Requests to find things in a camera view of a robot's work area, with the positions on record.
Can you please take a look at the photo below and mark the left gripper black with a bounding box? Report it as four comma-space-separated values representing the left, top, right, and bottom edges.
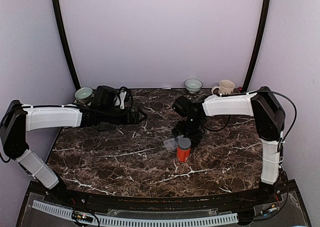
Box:
100, 106, 148, 125

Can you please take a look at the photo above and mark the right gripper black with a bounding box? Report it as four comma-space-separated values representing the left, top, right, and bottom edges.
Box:
172, 117, 203, 148

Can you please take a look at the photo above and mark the clear plastic pill organizer box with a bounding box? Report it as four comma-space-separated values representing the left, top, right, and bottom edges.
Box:
163, 135, 184, 153

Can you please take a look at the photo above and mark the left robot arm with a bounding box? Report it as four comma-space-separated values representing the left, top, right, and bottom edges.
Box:
0, 85, 148, 205

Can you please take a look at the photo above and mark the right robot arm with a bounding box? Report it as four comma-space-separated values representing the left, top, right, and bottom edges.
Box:
171, 86, 288, 204

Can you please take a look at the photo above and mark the red pill bottle grey cap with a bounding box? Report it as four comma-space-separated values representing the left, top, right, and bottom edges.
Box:
176, 138, 191, 162

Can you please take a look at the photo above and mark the white ceramic bowl back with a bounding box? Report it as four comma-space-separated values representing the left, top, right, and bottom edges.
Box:
184, 78, 203, 94

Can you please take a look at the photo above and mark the cream ceramic mug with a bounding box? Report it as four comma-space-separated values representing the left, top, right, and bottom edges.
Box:
211, 79, 236, 95

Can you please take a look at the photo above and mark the green ceramic bowl left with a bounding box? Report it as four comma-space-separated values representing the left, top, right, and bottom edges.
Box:
74, 86, 93, 103

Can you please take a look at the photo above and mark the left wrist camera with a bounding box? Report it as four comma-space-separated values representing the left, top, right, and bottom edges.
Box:
115, 86, 132, 110

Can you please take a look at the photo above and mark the black front rail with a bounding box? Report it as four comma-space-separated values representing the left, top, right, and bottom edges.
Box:
19, 179, 306, 218

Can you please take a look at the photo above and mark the left black corner post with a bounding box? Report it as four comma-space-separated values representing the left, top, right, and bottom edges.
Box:
51, 0, 81, 91

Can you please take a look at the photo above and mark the black corner post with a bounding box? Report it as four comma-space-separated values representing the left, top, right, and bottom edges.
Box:
242, 0, 271, 92
51, 0, 81, 91

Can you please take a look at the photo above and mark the white slotted cable duct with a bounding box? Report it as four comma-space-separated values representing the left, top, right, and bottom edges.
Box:
31, 200, 238, 227

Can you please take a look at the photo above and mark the right black corner post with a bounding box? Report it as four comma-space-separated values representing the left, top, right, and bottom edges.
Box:
242, 0, 271, 92

